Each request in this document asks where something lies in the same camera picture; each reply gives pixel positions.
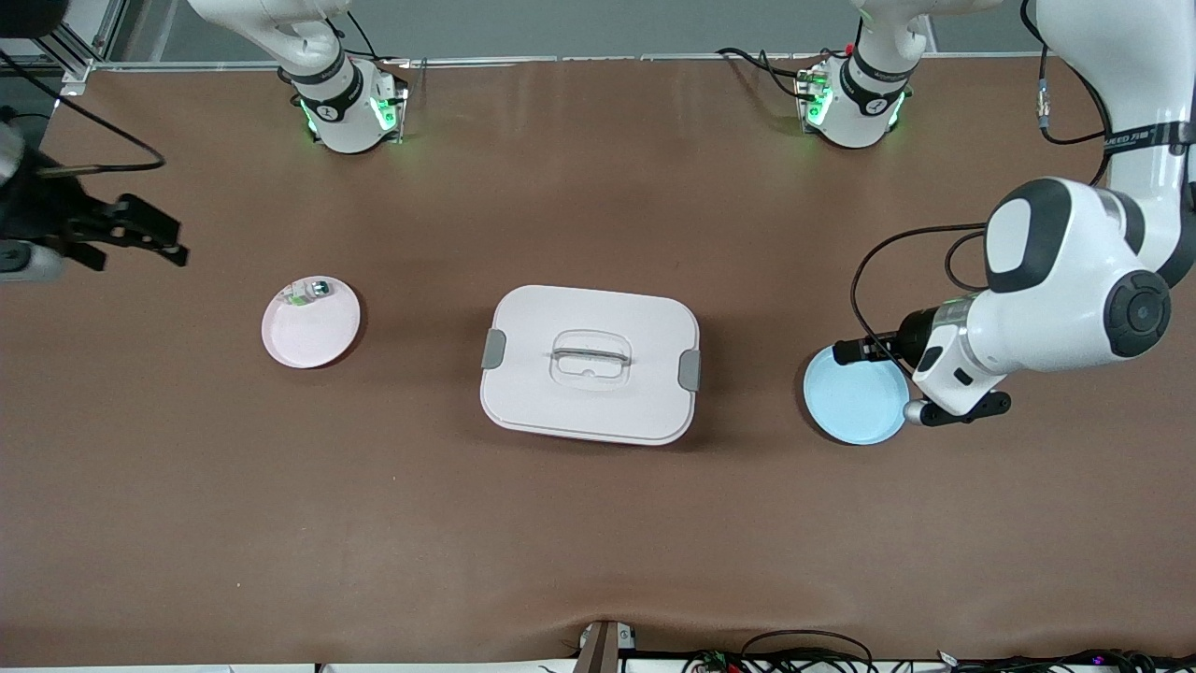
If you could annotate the grey box latch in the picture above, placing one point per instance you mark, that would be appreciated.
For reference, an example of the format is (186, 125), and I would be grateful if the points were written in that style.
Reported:
(690, 370)
(493, 349)

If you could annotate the aluminium frame profile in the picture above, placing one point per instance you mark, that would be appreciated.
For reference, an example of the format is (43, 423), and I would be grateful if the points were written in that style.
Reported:
(110, 23)

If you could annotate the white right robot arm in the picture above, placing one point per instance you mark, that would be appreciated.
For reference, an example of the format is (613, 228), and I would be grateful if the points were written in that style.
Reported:
(336, 112)

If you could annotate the pink round plate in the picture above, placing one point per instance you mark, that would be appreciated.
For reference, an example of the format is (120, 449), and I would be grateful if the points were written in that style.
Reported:
(313, 336)

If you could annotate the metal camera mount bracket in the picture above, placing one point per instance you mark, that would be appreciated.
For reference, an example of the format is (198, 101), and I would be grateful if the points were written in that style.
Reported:
(603, 650)

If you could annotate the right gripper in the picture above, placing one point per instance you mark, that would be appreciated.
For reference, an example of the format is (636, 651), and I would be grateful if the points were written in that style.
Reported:
(37, 213)

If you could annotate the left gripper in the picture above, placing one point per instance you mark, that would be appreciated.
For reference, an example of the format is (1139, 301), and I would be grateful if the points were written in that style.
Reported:
(908, 334)

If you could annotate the white lidded storage box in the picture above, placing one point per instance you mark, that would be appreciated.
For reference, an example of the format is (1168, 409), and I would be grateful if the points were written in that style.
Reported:
(561, 411)

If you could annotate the green push-button switch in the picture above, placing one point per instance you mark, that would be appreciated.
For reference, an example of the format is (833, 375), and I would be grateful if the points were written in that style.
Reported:
(308, 293)

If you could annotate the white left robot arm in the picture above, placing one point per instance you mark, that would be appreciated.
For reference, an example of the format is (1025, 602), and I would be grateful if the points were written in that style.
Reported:
(1056, 299)

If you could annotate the light blue round plate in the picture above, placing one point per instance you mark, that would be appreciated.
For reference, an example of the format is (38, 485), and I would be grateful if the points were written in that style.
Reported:
(855, 402)

